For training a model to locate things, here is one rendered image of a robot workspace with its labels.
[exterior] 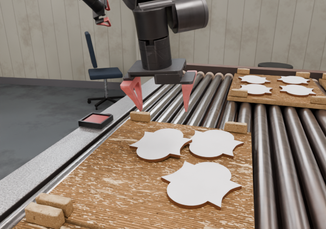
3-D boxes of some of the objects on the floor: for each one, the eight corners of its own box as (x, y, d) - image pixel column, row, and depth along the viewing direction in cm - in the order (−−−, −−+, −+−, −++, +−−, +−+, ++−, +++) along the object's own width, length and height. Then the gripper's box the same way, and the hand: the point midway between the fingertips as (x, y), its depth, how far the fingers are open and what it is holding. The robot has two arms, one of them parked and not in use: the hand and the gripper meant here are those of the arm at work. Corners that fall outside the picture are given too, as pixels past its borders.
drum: (250, 108, 359) (256, 61, 338) (281, 110, 352) (289, 62, 331) (253, 119, 324) (259, 67, 303) (287, 122, 316) (297, 69, 295)
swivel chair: (128, 98, 401) (125, 31, 369) (122, 110, 352) (118, 34, 319) (91, 97, 404) (85, 31, 371) (79, 109, 354) (71, 34, 322)
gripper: (109, 43, 48) (126, 118, 56) (189, 39, 45) (195, 119, 52) (123, 33, 54) (136, 102, 61) (194, 28, 50) (199, 102, 58)
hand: (163, 106), depth 56 cm, fingers open, 9 cm apart
